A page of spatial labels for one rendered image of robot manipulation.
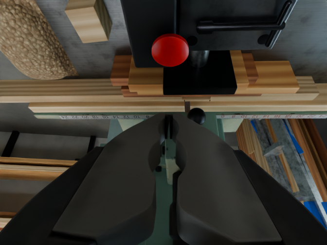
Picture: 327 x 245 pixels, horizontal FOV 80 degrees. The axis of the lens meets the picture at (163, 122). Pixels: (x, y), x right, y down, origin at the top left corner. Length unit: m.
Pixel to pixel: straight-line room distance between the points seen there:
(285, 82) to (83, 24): 0.29
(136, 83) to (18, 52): 0.17
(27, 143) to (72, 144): 0.57
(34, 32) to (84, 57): 0.08
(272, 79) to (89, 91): 0.30
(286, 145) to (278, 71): 0.82
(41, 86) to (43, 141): 2.66
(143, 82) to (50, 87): 0.20
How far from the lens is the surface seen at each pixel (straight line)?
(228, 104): 0.37
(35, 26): 0.33
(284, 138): 1.16
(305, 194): 1.13
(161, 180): 0.38
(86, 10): 0.27
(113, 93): 0.36
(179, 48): 0.16
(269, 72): 0.36
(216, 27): 0.18
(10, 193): 2.98
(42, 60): 0.35
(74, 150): 2.87
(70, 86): 0.40
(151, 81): 0.27
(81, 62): 0.37
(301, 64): 0.41
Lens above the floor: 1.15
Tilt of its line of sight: 30 degrees down
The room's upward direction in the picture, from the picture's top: 179 degrees counter-clockwise
